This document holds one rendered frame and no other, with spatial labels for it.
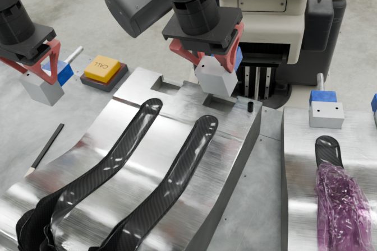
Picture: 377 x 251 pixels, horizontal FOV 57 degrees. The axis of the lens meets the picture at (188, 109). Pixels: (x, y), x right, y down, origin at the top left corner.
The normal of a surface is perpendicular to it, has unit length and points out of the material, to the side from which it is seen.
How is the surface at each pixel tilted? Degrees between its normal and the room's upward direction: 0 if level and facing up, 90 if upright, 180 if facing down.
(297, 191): 19
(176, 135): 3
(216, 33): 13
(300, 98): 0
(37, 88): 90
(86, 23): 0
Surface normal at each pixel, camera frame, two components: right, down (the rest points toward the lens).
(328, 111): -0.10, -0.66
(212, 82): -0.43, 0.80
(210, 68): -0.31, -0.56
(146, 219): 0.10, -0.91
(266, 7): -0.17, 0.84
